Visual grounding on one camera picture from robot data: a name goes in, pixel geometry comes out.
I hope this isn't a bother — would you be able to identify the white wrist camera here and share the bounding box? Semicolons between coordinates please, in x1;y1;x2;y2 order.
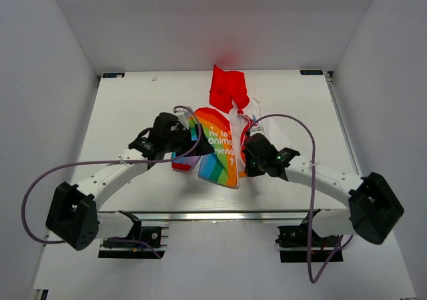
246;123;265;137
173;108;191;129

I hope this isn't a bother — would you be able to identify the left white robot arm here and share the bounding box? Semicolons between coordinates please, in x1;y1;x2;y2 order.
46;106;214;251

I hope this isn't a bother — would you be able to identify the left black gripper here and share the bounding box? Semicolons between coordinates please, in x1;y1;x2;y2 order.
163;124;214;157

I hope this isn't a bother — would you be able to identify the left blue table label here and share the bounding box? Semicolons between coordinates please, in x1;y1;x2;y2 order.
101;72;125;79

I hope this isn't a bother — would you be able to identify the blue table label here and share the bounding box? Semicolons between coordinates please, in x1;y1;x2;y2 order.
300;69;324;75
101;72;125;79

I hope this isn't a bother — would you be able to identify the right blue table label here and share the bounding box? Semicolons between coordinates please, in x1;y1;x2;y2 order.
300;69;324;75

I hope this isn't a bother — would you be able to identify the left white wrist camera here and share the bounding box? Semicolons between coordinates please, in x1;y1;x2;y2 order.
173;108;191;129

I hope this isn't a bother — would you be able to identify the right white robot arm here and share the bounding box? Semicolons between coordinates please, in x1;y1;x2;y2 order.
244;133;404;246

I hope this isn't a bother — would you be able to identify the red rainbow kids jacket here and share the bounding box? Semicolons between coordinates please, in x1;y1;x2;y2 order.
171;65;262;189

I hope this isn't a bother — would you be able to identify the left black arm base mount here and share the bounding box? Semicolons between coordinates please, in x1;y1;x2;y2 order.
96;211;169;259

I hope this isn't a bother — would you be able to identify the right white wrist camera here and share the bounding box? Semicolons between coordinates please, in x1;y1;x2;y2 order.
246;123;265;137

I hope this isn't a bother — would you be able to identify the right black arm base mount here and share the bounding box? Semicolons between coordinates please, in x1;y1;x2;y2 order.
275;215;339;263

